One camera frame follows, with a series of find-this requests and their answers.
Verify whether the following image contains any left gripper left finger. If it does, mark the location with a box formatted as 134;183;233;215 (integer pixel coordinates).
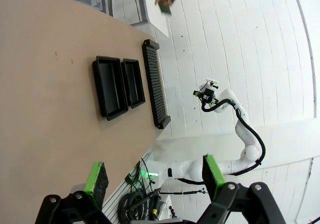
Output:
34;160;114;224

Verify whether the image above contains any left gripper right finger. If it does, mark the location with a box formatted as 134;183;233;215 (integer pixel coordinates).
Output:
197;154;287;224

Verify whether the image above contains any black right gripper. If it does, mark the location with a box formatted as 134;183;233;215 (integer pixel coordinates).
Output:
192;87;218;105

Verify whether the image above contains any green circuit board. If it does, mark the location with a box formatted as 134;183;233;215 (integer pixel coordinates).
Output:
159;4;174;16

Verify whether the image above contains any small black ESD tray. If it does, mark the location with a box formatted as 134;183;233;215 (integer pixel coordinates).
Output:
120;58;146;109

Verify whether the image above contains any large black ESD tray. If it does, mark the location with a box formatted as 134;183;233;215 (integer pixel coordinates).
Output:
91;55;130;122

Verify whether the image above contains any black slotted board rack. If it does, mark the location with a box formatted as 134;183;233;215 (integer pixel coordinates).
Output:
141;38;172;130

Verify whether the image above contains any white side table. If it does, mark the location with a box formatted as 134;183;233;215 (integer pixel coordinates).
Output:
129;0;171;39

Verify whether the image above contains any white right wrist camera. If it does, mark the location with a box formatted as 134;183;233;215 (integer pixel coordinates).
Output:
204;78;220;89

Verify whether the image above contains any bundle of black cables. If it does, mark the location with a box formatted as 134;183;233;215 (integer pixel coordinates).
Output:
101;150;155;224

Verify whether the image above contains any thin black cable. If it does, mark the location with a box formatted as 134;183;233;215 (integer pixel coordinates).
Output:
159;186;209;196

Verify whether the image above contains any green cable bundle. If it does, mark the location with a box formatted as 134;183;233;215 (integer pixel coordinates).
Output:
124;157;148;192

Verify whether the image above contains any coiled black cable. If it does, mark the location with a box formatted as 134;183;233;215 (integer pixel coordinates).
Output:
117;187;162;222

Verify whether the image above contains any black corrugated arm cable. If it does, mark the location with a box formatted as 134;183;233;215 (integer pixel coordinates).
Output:
201;98;267;177

